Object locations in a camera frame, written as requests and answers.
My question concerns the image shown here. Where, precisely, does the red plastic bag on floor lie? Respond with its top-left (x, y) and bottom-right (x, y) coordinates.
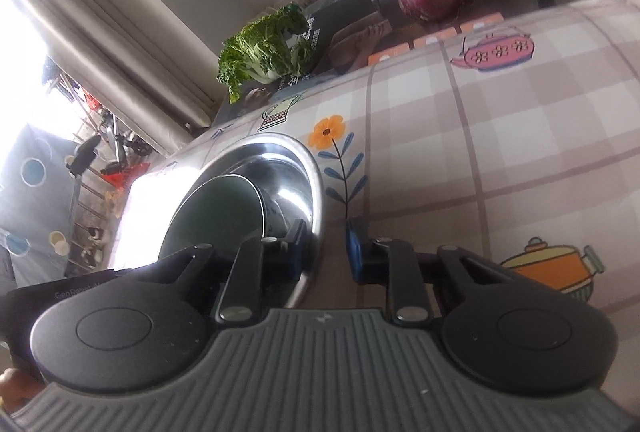
top-left (100, 163), bottom-right (151, 189)

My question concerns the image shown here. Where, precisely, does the green leafy cabbage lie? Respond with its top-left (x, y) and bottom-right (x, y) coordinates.
top-left (217, 3), bottom-right (314, 104)

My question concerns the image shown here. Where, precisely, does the large steel bowl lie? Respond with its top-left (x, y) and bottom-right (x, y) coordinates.
top-left (177, 133), bottom-right (323, 308)

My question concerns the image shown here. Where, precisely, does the dark green plate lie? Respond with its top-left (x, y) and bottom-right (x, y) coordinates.
top-left (158, 174), bottom-right (265, 259)

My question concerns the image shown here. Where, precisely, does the wheelchair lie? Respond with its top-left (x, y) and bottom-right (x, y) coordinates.
top-left (65, 107), bottom-right (153, 178)

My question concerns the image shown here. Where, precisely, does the beige curtain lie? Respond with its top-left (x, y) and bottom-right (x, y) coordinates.
top-left (15, 0), bottom-right (222, 156)

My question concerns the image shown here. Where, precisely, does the blue dotted fabric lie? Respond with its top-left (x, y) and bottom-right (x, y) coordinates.
top-left (1, 127), bottom-right (80, 287)

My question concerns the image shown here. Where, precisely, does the plaid kettle-print tablecloth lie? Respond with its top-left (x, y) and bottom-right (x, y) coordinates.
top-left (112, 0), bottom-right (640, 328)

